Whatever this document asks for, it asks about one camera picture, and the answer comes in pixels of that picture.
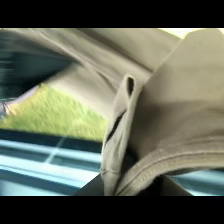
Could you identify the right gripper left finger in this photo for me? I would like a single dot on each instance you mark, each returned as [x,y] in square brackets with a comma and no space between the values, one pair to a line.
[91,188]

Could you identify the brown garment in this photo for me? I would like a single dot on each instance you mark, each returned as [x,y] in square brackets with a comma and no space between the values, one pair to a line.
[173,110]

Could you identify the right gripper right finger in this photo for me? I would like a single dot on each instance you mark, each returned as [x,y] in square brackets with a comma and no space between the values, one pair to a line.
[170,187]

